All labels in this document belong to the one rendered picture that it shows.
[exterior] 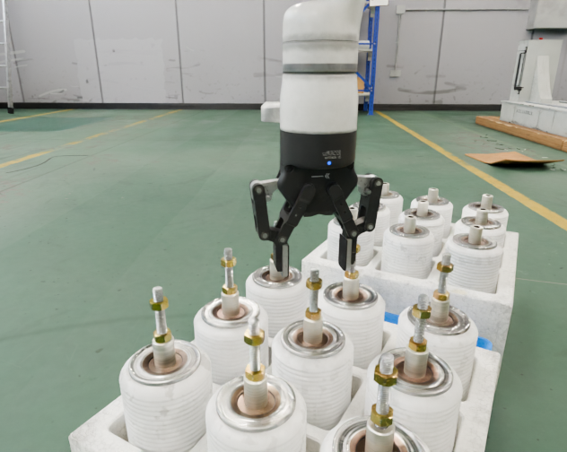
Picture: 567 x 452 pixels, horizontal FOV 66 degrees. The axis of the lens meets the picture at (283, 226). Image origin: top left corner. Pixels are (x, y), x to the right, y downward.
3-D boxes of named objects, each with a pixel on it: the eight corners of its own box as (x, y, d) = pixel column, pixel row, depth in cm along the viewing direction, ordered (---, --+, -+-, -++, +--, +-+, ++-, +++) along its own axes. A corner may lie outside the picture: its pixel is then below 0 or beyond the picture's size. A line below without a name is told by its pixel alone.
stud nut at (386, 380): (368, 378, 33) (369, 369, 33) (380, 368, 35) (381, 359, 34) (389, 390, 32) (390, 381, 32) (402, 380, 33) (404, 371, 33)
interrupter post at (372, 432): (395, 469, 35) (398, 437, 34) (364, 466, 35) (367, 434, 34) (390, 445, 37) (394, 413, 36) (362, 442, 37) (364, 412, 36)
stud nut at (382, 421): (364, 417, 35) (365, 408, 34) (378, 406, 36) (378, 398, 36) (385, 430, 33) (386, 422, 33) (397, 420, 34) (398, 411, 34)
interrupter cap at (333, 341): (289, 319, 55) (289, 315, 55) (349, 328, 54) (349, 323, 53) (272, 354, 49) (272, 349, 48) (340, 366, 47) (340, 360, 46)
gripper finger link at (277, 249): (283, 221, 46) (283, 265, 48) (256, 223, 46) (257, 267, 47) (287, 226, 45) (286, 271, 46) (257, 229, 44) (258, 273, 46)
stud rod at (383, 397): (370, 433, 35) (378, 355, 33) (379, 427, 36) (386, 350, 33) (381, 441, 35) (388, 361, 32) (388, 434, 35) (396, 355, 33)
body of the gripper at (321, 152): (284, 127, 38) (284, 228, 41) (374, 125, 40) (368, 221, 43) (268, 118, 45) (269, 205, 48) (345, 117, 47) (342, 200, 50)
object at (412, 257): (429, 308, 93) (439, 228, 87) (419, 330, 85) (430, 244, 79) (384, 297, 97) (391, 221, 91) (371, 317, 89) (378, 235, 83)
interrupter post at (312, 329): (304, 334, 52) (305, 309, 51) (324, 336, 52) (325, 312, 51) (300, 345, 50) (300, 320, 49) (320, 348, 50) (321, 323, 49)
